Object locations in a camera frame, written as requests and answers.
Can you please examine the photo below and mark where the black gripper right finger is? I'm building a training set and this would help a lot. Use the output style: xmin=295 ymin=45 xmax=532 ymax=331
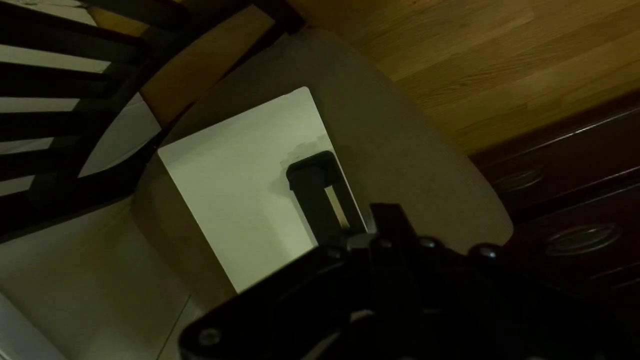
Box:
xmin=392 ymin=203 xmax=640 ymax=360

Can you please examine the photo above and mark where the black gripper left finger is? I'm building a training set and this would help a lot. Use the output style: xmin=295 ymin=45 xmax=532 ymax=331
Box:
xmin=179 ymin=203 xmax=396 ymax=360

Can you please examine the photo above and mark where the oval brass drawer pull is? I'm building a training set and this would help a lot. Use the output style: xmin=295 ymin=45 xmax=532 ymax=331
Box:
xmin=546 ymin=223 xmax=622 ymax=259
xmin=497 ymin=168 xmax=546 ymax=193

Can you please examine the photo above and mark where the white paper sheet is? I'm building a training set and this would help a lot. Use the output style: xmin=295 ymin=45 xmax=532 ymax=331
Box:
xmin=157 ymin=87 xmax=371 ymax=296

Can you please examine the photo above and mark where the black rectangular clip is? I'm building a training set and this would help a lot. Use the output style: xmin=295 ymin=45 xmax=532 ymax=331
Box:
xmin=287 ymin=151 xmax=369 ymax=253

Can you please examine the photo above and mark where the dark wooden slant-front desk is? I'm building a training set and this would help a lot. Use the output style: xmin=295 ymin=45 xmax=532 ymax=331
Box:
xmin=468 ymin=93 xmax=640 ymax=337

